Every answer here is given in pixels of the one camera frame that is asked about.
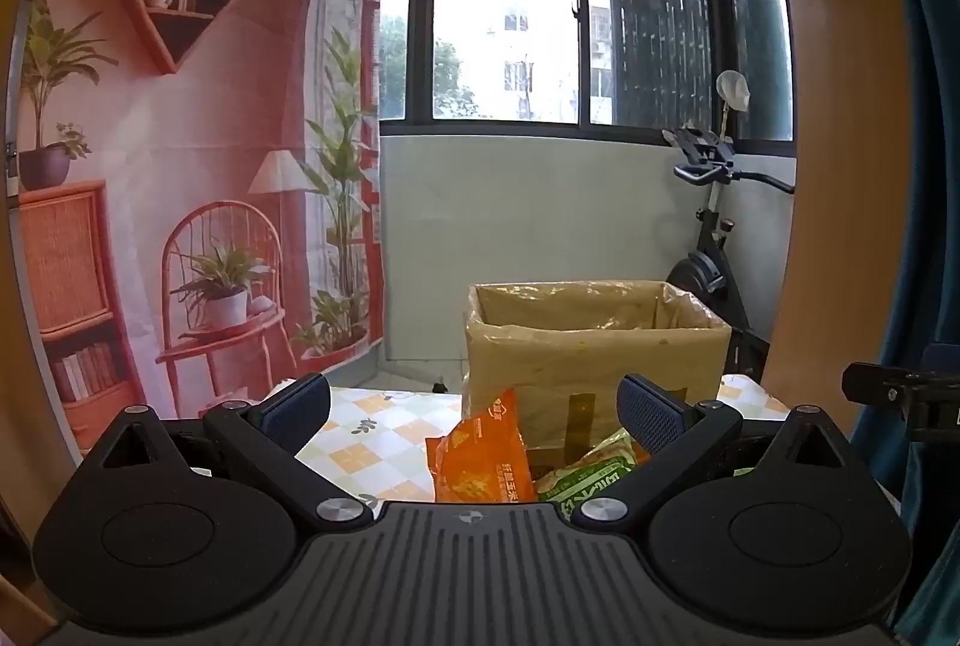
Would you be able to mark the black exercise bike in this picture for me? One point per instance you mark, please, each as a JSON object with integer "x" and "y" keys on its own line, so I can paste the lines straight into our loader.
{"x": 705, "y": 271}

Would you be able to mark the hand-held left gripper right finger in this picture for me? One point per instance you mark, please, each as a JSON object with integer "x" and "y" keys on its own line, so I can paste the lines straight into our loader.
{"x": 649, "y": 413}

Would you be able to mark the checkered flower tablecloth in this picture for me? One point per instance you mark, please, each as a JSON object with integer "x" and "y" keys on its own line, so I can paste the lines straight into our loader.
{"x": 382, "y": 436}

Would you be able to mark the green snack bag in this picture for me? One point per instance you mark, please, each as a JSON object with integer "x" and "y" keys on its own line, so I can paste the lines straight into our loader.
{"x": 585, "y": 477}

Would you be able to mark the cardboard box with plastic liner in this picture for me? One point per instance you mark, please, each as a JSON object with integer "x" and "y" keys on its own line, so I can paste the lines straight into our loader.
{"x": 570, "y": 357}

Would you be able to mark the orange snack bag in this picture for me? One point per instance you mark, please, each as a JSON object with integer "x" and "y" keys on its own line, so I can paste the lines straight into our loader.
{"x": 480, "y": 458}

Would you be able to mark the black framed window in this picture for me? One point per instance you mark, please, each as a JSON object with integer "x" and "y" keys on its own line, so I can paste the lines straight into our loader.
{"x": 510, "y": 15}

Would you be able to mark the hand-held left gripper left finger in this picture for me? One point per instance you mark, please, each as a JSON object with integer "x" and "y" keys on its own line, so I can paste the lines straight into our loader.
{"x": 296, "y": 409}

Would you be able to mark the blue curtain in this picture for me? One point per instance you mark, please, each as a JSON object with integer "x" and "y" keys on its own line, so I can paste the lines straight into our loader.
{"x": 926, "y": 166}

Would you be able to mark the printed wall cloth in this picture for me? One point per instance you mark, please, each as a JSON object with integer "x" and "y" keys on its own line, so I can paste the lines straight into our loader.
{"x": 187, "y": 128}

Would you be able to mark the wooden panel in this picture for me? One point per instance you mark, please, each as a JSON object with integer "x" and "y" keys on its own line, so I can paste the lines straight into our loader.
{"x": 22, "y": 391}
{"x": 832, "y": 166}

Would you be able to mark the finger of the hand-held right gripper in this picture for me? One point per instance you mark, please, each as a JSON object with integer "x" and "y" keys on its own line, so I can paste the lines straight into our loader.
{"x": 874, "y": 382}

